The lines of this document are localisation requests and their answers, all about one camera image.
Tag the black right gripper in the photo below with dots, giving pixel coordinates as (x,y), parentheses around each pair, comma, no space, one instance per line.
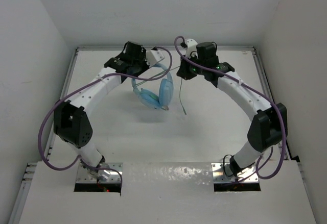
(185,71)

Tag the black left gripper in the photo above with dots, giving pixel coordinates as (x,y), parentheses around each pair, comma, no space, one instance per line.
(141,56)

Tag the light blue headphones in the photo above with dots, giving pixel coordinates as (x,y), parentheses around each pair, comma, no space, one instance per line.
(150,99)

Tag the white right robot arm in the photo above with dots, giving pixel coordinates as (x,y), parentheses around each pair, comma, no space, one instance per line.
(268,120)

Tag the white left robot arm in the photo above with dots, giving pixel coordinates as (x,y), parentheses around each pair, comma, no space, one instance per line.
(71,117)

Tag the white front cover board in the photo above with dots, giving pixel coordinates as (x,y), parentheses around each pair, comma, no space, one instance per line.
(166,193)

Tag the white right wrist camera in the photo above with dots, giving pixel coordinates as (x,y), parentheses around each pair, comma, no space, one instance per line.
(189,45)

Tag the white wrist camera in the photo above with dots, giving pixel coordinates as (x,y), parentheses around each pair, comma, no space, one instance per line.
(153,56)
(189,45)

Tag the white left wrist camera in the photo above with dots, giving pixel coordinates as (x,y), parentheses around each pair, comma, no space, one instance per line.
(153,56)

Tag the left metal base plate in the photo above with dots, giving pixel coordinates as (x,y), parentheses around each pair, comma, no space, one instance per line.
(107,176)

